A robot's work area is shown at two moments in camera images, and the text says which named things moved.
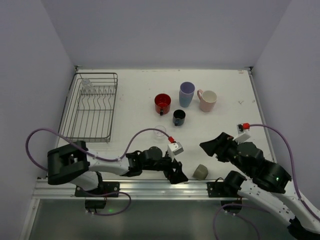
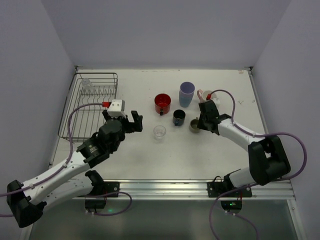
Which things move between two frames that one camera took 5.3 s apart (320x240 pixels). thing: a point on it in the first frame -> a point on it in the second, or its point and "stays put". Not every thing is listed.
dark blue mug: [178, 117] stays put
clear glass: [86, 84] stays put
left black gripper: [171, 168] -> [128, 124]
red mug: [162, 103] stays put
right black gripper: [224, 144] -> [206, 120]
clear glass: [159, 132] stays put
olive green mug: [201, 172] -> [193, 127]
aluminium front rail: [135, 189] stays put
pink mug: [208, 99] stays put
